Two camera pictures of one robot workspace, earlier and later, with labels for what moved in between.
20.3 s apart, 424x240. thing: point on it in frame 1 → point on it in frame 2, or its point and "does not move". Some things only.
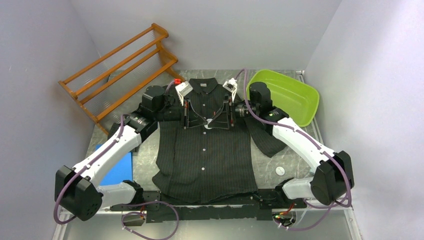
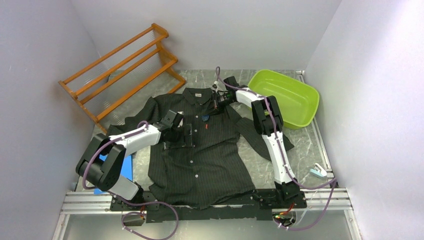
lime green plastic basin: (299, 101) does not move
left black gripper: (192, 123) → (188, 138)
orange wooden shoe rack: (105, 85) does not move
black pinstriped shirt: (205, 157) does not move
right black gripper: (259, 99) → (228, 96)
